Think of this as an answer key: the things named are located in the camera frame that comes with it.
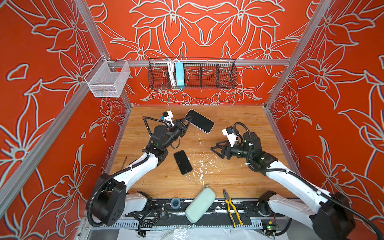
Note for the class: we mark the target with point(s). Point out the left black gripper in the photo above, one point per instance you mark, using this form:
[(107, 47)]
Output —
[(179, 127)]

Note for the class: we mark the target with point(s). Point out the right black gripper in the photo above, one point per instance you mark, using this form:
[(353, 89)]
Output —
[(229, 149)]

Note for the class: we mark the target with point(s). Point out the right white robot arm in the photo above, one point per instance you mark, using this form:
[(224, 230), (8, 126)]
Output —
[(329, 215)]

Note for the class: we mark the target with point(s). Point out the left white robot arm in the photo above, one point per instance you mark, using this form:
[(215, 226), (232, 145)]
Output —
[(110, 199)]

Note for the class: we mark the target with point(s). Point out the phone in black case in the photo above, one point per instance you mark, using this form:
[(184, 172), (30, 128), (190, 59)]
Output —
[(183, 162)]

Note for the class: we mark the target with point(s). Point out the mint green glasses case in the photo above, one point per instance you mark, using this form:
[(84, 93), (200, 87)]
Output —
[(200, 205)]

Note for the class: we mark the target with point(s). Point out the light blue box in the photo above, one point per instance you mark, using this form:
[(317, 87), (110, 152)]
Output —
[(180, 76)]

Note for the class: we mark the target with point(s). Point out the blue tape roll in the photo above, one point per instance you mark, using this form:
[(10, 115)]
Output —
[(175, 203)]

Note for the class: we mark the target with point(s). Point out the green circuit board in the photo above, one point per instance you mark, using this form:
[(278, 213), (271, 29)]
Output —
[(270, 227)]

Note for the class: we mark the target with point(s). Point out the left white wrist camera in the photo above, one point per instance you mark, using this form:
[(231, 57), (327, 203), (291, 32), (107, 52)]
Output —
[(167, 119)]

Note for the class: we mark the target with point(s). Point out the black wire wall basket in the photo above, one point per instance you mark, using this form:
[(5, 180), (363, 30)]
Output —
[(200, 73)]

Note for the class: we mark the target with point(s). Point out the yellow handled pliers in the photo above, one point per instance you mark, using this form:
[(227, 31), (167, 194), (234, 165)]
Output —
[(231, 209)]

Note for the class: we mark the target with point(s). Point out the clear plastic wall bin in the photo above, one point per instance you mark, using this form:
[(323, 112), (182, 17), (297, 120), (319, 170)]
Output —
[(107, 79)]

